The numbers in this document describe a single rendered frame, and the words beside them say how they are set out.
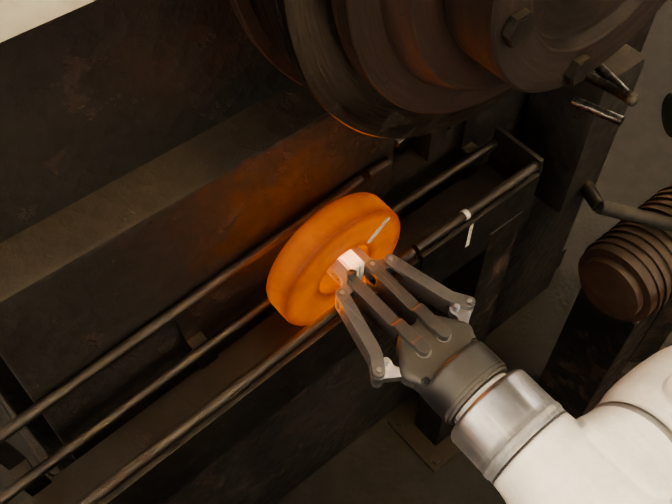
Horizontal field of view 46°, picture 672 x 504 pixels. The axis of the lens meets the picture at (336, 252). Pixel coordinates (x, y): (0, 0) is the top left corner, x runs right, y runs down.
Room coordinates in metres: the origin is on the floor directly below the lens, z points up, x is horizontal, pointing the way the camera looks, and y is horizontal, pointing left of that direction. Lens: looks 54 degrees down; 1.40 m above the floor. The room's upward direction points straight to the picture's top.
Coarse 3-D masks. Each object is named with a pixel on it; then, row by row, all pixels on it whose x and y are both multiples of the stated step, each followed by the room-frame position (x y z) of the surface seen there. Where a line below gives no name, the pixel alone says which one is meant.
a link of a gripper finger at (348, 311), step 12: (348, 300) 0.40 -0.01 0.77; (348, 312) 0.39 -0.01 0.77; (348, 324) 0.38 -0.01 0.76; (360, 324) 0.38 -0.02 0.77; (360, 336) 0.36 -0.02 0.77; (372, 336) 0.36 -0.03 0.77; (360, 348) 0.36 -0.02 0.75; (372, 348) 0.35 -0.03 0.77; (372, 360) 0.34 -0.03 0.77; (372, 372) 0.33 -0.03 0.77; (384, 372) 0.33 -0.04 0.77; (372, 384) 0.33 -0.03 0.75
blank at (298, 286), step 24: (360, 192) 0.50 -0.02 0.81; (312, 216) 0.46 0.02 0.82; (336, 216) 0.46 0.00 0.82; (360, 216) 0.46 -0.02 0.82; (384, 216) 0.48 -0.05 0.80; (288, 240) 0.45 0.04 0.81; (312, 240) 0.44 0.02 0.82; (336, 240) 0.44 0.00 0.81; (360, 240) 0.46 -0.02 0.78; (384, 240) 0.49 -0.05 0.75; (288, 264) 0.43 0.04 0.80; (312, 264) 0.42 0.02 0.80; (288, 288) 0.41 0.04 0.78; (312, 288) 0.42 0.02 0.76; (336, 288) 0.45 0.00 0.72; (288, 312) 0.41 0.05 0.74; (312, 312) 0.43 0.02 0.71
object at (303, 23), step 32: (256, 0) 0.45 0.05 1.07; (288, 0) 0.40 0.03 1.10; (320, 0) 0.42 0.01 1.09; (288, 32) 0.40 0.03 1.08; (320, 32) 0.42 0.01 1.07; (320, 64) 0.42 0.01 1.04; (320, 96) 0.42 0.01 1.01; (352, 96) 0.44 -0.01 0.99; (352, 128) 0.44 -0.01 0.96; (384, 128) 0.46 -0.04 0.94; (416, 128) 0.49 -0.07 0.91
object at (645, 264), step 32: (640, 224) 0.68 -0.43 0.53; (608, 256) 0.64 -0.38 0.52; (640, 256) 0.63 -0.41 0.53; (608, 288) 0.61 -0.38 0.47; (640, 288) 0.59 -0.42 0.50; (576, 320) 0.66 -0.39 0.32; (608, 320) 0.62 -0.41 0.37; (640, 320) 0.58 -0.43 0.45; (576, 352) 0.64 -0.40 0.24; (608, 352) 0.60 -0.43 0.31; (544, 384) 0.66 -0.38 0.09; (576, 384) 0.62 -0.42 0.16; (608, 384) 0.62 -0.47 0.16; (576, 416) 0.60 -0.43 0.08
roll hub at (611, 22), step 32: (448, 0) 0.43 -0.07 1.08; (480, 0) 0.41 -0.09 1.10; (512, 0) 0.41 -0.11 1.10; (544, 0) 0.45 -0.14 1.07; (576, 0) 0.47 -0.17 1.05; (608, 0) 0.50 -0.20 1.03; (640, 0) 0.52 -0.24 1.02; (480, 32) 0.41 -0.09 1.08; (544, 32) 0.45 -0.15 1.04; (576, 32) 0.48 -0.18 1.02; (608, 32) 0.49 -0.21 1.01; (512, 64) 0.42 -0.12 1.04; (544, 64) 0.44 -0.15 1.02
